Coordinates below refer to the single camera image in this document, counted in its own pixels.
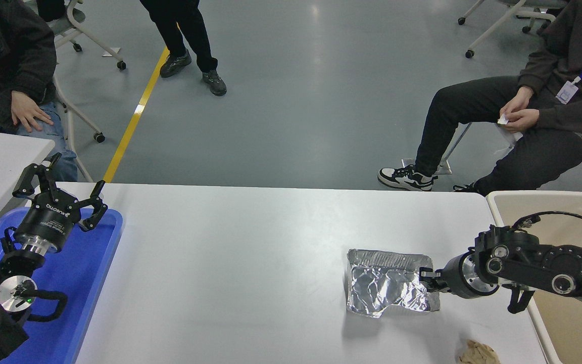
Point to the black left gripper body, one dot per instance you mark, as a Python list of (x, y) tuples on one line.
[(48, 222)]

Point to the silver foil tray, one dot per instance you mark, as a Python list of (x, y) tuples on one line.
[(382, 283)]

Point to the small white paper scrap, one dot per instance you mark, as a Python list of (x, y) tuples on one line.
[(502, 120)]

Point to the black garment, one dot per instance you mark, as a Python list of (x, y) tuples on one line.
[(51, 7)]

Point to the person's right hand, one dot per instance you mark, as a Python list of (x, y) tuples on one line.
[(518, 100)]

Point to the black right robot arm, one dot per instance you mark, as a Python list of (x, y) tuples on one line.
[(574, 268)]

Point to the person's left hand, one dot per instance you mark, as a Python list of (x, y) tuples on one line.
[(523, 121), (26, 108)]

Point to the blue plastic tray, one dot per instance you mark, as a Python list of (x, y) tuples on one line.
[(89, 283)]

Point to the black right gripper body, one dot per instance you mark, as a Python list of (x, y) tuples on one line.
[(453, 277)]

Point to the tan paper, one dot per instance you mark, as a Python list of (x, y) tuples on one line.
[(478, 354)]

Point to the seated person with badge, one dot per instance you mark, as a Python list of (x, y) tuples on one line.
[(473, 101)]

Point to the standing person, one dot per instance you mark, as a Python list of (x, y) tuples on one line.
[(190, 25)]

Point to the large pale bin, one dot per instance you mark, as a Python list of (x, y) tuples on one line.
[(574, 344)]

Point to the white office chair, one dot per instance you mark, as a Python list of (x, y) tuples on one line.
[(121, 64), (99, 137), (469, 53)]

